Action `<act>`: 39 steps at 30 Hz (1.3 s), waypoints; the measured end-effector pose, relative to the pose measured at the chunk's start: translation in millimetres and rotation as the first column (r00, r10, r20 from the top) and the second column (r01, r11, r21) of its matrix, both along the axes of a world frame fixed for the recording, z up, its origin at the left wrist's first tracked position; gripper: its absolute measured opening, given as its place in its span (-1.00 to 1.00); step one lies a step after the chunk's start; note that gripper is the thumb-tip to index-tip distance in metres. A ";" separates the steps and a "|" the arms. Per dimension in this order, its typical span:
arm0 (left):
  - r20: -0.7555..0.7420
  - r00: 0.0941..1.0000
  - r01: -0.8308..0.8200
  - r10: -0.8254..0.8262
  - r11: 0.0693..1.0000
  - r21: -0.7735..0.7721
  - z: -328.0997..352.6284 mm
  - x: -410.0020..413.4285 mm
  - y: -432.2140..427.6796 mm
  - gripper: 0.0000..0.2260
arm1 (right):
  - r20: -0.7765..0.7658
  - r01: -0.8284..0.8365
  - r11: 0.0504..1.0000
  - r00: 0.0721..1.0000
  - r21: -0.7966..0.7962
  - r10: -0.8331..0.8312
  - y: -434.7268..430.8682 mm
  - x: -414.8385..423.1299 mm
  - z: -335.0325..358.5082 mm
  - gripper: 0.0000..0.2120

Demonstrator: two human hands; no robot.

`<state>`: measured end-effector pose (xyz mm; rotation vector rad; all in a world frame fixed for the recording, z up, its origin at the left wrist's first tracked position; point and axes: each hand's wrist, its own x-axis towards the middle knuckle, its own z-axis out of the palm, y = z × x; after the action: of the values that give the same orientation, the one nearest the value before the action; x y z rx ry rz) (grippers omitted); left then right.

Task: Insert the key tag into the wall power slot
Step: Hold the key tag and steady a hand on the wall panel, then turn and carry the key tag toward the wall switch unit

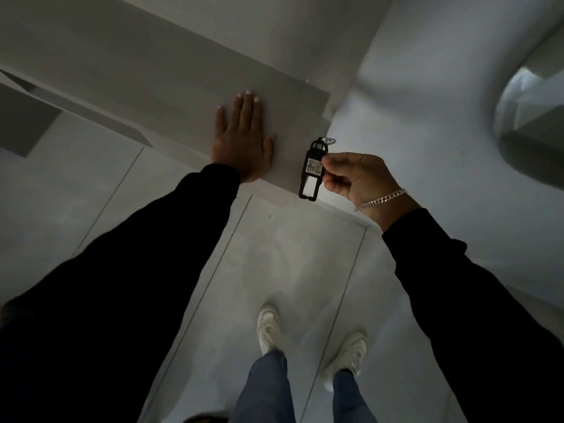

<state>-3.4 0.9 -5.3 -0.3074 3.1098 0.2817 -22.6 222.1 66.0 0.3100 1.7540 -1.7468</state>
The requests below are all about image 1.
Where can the person's right hand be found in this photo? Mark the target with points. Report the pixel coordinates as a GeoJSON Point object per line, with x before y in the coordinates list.
{"type": "Point", "coordinates": [363, 180]}

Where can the person's left hand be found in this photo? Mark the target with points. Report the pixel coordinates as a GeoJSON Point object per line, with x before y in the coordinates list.
{"type": "Point", "coordinates": [240, 143]}

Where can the person's left middle finger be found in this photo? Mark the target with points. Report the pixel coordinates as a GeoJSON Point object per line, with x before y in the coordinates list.
{"type": "Point", "coordinates": [246, 109]}

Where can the person's right thumb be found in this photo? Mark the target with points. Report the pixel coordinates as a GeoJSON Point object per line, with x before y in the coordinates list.
{"type": "Point", "coordinates": [337, 160]}

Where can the person's left little finger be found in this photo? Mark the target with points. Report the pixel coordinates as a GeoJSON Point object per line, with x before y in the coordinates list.
{"type": "Point", "coordinates": [220, 121]}

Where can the person's left thumb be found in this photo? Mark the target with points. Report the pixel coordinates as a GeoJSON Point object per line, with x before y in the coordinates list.
{"type": "Point", "coordinates": [269, 148]}

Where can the black key tag white label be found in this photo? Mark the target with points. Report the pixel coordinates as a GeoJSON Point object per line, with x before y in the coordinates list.
{"type": "Point", "coordinates": [312, 171]}

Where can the grey door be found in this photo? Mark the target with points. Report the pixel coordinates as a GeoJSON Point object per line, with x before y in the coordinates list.
{"type": "Point", "coordinates": [167, 79]}

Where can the person's right forearm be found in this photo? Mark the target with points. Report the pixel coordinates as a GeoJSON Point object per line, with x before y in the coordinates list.
{"type": "Point", "coordinates": [467, 303]}

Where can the person's left forearm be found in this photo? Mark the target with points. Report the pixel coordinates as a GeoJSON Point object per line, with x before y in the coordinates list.
{"type": "Point", "coordinates": [114, 299]}

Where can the person's white left shoe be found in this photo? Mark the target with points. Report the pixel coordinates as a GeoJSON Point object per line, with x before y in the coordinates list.
{"type": "Point", "coordinates": [268, 328]}

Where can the person's white shoe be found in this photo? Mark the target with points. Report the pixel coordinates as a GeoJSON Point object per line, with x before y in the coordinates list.
{"type": "Point", "coordinates": [348, 356]}
{"type": "Point", "coordinates": [268, 328]}

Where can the person's white right shoe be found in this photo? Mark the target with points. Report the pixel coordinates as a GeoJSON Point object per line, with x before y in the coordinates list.
{"type": "Point", "coordinates": [348, 356]}

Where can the grey staircase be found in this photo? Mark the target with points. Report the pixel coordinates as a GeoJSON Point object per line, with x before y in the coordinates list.
{"type": "Point", "coordinates": [533, 110]}

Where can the person's left leg blue jeans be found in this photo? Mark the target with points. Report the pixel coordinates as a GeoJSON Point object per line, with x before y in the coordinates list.
{"type": "Point", "coordinates": [264, 389]}

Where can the person's leg blue jeans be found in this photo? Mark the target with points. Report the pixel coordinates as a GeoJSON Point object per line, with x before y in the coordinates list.
{"type": "Point", "coordinates": [264, 389]}
{"type": "Point", "coordinates": [352, 400]}

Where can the person's right leg blue jeans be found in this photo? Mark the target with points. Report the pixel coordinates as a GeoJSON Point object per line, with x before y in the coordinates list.
{"type": "Point", "coordinates": [352, 400]}

